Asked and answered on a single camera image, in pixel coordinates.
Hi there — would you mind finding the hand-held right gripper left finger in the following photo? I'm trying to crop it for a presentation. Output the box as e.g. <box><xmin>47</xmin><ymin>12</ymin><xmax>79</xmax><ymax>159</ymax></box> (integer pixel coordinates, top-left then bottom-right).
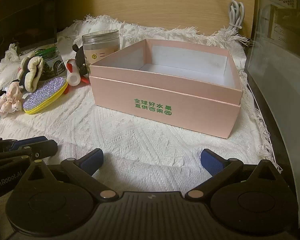
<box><xmin>27</xmin><ymin>148</ymin><xmax>118</xmax><ymax>203</ymax></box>

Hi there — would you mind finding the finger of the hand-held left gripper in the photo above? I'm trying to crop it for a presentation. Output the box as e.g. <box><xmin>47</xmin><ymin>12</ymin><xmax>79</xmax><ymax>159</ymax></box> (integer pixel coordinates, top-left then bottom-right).
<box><xmin>0</xmin><ymin>135</ymin><xmax>53</xmax><ymax>153</ymax></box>
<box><xmin>0</xmin><ymin>141</ymin><xmax>58</xmax><ymax>171</ymax></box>

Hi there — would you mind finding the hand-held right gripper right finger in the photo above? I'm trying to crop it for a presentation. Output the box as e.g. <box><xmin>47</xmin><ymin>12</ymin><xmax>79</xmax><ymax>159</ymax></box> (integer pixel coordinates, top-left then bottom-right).
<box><xmin>185</xmin><ymin>148</ymin><xmax>278</xmax><ymax>202</ymax></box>

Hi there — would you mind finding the silver glitter pouch yellow trim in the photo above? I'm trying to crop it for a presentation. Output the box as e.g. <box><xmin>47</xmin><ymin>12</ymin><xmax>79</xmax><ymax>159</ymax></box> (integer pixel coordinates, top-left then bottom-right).
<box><xmin>22</xmin><ymin>76</ymin><xmax>69</xmax><ymax>115</ymax></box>

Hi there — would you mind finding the white plush doll black hair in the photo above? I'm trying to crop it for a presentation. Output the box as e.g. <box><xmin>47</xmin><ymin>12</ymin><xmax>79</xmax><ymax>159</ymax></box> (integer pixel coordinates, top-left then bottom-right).
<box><xmin>17</xmin><ymin>56</ymin><xmax>45</xmax><ymax>92</ymax></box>

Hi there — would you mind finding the pink cardboard box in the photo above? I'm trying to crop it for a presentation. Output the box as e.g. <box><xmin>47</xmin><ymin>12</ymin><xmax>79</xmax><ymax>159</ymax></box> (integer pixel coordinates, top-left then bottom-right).
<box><xmin>89</xmin><ymin>39</ymin><xmax>243</xmax><ymax>139</ymax></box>

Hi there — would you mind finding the black plush toy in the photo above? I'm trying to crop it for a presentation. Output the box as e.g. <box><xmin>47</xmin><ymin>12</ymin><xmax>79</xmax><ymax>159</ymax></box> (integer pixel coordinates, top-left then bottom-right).
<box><xmin>72</xmin><ymin>44</ymin><xmax>90</xmax><ymax>76</ymax></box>

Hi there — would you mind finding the white fringed blanket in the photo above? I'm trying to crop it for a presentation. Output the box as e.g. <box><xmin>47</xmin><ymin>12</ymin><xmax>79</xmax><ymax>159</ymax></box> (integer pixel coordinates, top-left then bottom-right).
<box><xmin>0</xmin><ymin>15</ymin><xmax>283</xmax><ymax>180</ymax></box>

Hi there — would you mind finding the pink lace scrunchie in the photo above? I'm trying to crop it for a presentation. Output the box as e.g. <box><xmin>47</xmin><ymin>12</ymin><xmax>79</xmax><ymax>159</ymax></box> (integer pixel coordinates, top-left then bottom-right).
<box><xmin>0</xmin><ymin>81</ymin><xmax>24</xmax><ymax>117</ymax></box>

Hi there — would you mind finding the white red small bottle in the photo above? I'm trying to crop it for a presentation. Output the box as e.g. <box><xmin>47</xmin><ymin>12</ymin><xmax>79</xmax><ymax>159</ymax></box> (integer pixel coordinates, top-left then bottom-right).
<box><xmin>66</xmin><ymin>59</ymin><xmax>90</xmax><ymax>87</ymax></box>

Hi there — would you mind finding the green lid glass jar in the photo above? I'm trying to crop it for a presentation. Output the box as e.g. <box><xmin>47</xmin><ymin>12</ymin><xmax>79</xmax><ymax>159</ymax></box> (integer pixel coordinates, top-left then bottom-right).
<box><xmin>34</xmin><ymin>47</ymin><xmax>67</xmax><ymax>82</ymax></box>

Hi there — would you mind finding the white lace cloth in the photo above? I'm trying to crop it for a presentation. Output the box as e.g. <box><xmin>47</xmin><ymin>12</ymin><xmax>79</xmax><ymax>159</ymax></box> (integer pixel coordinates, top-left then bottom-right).
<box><xmin>4</xmin><ymin>43</ymin><xmax>21</xmax><ymax>62</ymax></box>

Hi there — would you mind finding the clear plastic jar tan lid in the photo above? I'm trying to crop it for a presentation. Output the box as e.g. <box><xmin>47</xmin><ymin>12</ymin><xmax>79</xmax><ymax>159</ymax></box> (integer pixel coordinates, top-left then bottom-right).
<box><xmin>82</xmin><ymin>29</ymin><xmax>120</xmax><ymax>66</ymax></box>

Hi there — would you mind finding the dark monitor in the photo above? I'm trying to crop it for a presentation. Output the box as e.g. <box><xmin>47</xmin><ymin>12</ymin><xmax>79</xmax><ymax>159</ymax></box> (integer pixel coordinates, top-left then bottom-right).
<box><xmin>0</xmin><ymin>0</ymin><xmax>58</xmax><ymax>54</ymax></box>

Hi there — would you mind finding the glass panel computer case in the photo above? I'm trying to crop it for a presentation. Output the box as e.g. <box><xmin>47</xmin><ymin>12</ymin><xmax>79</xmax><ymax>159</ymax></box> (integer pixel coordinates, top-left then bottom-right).
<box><xmin>244</xmin><ymin>0</ymin><xmax>300</xmax><ymax>180</ymax></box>

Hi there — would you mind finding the white coiled cable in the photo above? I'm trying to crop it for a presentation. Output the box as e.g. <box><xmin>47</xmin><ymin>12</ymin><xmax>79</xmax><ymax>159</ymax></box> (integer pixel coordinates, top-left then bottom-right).
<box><xmin>210</xmin><ymin>0</ymin><xmax>246</xmax><ymax>31</ymax></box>

